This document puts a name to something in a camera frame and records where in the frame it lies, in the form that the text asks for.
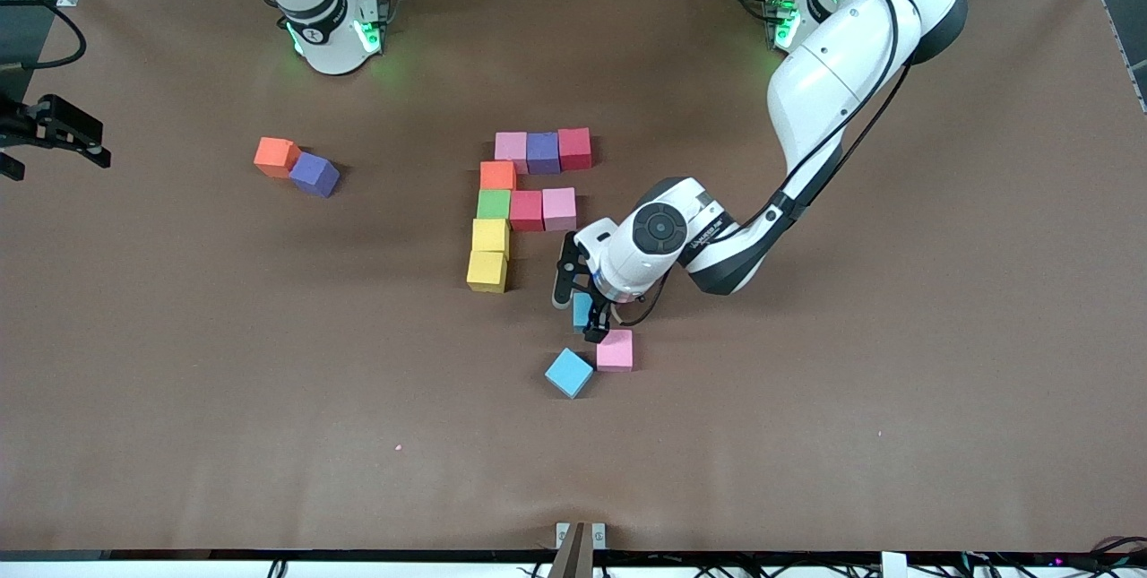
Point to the yellow foam block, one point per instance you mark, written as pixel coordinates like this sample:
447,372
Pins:
490,236
487,271

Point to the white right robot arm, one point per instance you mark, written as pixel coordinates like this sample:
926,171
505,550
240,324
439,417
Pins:
332,40

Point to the white table edge rail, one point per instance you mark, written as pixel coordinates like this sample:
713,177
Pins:
179,571

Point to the pink foam block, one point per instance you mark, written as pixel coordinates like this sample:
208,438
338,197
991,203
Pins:
615,350
559,209
512,148

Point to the orange foam block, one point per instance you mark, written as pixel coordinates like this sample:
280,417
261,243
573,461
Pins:
497,175
274,155

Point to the red foam block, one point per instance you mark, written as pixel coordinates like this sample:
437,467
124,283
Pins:
527,211
574,148

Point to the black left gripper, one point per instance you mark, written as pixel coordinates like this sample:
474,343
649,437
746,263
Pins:
599,320

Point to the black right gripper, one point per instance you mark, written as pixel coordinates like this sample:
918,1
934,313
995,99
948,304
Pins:
45,123

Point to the white edge bracket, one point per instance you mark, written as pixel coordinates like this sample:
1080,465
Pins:
893,565

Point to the brown paper table cover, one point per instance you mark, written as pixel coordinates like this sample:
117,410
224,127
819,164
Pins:
806,435

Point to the blue foam block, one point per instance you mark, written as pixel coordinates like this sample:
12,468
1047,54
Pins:
581,311
570,373

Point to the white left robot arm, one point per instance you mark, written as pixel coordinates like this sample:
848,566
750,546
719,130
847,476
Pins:
659,228

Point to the purple foam block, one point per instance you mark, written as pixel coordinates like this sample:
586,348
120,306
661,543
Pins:
543,153
314,173

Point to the green foam block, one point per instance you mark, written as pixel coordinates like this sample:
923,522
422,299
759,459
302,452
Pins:
494,203

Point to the brown wedge post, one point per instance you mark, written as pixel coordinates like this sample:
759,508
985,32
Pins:
571,556

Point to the small metal bracket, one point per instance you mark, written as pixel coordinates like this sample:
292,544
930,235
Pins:
599,535

